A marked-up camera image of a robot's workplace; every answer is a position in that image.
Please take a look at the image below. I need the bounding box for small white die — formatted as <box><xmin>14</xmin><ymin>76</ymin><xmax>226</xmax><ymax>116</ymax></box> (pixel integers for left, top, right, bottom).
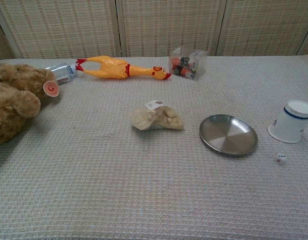
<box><xmin>273</xmin><ymin>152</ymin><xmax>287</xmax><ymax>166</ymax></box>

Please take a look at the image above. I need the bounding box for white paper cup blue stripe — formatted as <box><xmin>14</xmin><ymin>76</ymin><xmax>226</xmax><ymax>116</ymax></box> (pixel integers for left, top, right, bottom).
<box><xmin>267</xmin><ymin>99</ymin><xmax>308</xmax><ymax>144</ymax></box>

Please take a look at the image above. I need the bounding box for round metal plate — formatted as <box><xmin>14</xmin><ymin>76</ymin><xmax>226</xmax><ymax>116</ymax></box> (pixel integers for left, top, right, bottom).
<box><xmin>199</xmin><ymin>114</ymin><xmax>259</xmax><ymax>158</ymax></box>

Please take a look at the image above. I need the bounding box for clear bag of snacks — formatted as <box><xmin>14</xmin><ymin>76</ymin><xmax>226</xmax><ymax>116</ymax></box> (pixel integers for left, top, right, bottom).
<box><xmin>129</xmin><ymin>99</ymin><xmax>184</xmax><ymax>132</ymax></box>

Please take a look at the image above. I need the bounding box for clear box of batteries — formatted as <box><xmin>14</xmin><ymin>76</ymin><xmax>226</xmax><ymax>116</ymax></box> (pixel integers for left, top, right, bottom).
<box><xmin>168</xmin><ymin>46</ymin><xmax>209</xmax><ymax>81</ymax></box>

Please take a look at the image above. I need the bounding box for yellow rubber chicken toy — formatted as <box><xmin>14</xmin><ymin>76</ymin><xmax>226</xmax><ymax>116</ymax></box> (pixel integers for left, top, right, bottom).
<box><xmin>76</xmin><ymin>55</ymin><xmax>173</xmax><ymax>81</ymax></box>

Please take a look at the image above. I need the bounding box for beige waffle weave tablecloth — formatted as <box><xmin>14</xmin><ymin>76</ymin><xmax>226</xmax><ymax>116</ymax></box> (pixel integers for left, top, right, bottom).
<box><xmin>0</xmin><ymin>55</ymin><xmax>308</xmax><ymax>240</ymax></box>

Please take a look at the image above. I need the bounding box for clear plastic water bottle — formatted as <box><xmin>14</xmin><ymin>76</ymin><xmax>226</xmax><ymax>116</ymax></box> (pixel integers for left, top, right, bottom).
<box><xmin>45</xmin><ymin>62</ymin><xmax>77</xmax><ymax>85</ymax></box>

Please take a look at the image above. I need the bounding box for brown teddy bear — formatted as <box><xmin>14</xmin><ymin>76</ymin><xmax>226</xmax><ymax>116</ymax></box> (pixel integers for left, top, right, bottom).
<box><xmin>0</xmin><ymin>63</ymin><xmax>60</xmax><ymax>146</ymax></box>

